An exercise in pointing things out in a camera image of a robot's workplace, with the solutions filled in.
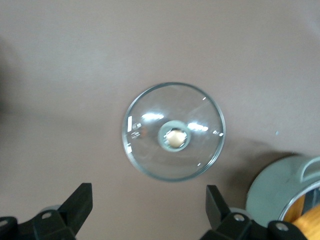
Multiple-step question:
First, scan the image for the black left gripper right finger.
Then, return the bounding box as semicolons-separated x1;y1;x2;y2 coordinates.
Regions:
201;184;308;240

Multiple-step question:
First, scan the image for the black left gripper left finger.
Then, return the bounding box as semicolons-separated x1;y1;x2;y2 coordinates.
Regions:
0;182;93;240

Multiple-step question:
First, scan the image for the yellow corn cob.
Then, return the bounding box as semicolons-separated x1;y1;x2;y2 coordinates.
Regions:
284;191;320;240

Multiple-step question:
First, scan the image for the glass pot lid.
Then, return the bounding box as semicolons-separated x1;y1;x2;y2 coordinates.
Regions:
121;81;227;183

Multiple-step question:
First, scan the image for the brown table cloth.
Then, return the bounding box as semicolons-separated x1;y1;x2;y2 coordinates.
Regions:
0;0;320;240

